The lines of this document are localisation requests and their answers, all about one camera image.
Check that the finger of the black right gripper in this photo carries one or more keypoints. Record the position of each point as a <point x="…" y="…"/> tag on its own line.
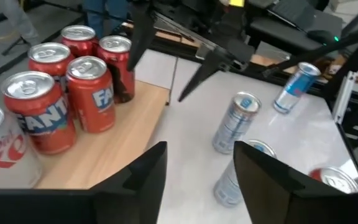
<point x="141" y="34"/>
<point x="210" y="67"/>

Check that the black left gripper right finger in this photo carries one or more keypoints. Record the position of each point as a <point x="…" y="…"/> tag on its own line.
<point x="272" y="193"/>

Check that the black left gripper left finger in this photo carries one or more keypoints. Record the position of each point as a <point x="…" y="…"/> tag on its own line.
<point x="141" y="193"/>

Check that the red can with black graphic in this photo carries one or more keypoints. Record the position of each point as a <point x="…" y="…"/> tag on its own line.
<point x="117" y="77"/>

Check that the red Fanta can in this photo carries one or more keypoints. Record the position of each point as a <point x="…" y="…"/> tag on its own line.
<point x="39" y="124"/>
<point x="50" y="62"/>
<point x="90" y="99"/>
<point x="78" y="33"/>

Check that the red soda can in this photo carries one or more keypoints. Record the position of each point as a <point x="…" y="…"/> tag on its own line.
<point x="337" y="180"/>

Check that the silver Diet Coke can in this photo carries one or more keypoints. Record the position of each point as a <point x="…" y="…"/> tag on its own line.
<point x="2" y="155"/>

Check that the blue silver Red Bull can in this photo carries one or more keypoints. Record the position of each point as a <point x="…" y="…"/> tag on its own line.
<point x="228" y="186"/>
<point x="235" y="124"/>
<point x="294" y="90"/>

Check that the person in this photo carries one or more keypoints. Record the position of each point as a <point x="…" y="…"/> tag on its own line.
<point x="20" y="21"/>
<point x="96" y="15"/>

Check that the wooden tray board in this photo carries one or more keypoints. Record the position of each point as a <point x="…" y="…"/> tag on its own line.
<point x="120" y="146"/>

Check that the white table cover sheet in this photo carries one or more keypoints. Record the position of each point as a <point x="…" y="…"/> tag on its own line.
<point x="194" y="130"/>

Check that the black laptop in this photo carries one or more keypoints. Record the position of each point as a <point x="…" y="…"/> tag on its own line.
<point x="294" y="11"/>

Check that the black floor stand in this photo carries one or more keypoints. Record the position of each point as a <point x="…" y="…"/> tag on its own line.
<point x="17" y="46"/>

